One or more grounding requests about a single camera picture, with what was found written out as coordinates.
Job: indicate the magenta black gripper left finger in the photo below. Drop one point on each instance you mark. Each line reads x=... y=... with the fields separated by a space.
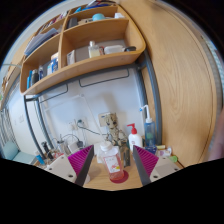
x=73 y=168

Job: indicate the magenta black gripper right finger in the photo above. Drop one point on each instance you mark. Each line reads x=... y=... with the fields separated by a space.
x=150 y=167

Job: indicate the clear bottle with pink label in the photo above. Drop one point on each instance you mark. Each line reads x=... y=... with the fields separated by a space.
x=110 y=157

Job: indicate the blue spray bottle white nozzle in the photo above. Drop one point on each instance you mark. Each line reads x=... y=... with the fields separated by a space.
x=149 y=127

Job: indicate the red round coaster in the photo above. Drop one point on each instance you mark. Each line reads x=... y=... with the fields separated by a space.
x=125 y=178

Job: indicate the white pump bottle red top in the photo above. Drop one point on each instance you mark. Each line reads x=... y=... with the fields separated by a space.
x=134 y=138

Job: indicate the steel mug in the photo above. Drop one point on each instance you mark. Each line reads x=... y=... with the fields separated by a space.
x=62 y=147

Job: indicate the green small packet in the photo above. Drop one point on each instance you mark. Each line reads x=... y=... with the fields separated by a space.
x=173 y=158

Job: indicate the Groot figurine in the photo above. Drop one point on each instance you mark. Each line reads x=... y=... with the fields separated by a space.
x=116 y=136

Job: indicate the white desk lamp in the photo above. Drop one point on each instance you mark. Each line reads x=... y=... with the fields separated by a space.
x=58 y=110

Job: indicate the bed with teal bedding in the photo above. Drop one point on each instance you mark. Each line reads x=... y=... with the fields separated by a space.
x=11 y=152

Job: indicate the dark jar on shelf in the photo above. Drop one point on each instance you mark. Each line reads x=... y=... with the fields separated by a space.
x=34 y=77

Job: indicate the blue white carton on shelf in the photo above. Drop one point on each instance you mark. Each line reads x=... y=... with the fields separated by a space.
x=53 y=66

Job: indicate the glass perfume bottle on shelf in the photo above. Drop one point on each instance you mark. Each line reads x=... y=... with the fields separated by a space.
x=93 y=49

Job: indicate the white box on shelf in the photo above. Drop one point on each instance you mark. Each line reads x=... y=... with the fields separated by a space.
x=113 y=49

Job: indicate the white wall socket with plug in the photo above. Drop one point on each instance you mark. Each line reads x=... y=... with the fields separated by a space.
x=76 y=124

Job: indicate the grey metal bed frame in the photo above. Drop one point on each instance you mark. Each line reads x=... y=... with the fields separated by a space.
x=146 y=78

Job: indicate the wooden wall shelf unit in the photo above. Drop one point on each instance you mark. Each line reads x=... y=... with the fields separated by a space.
x=105 y=25

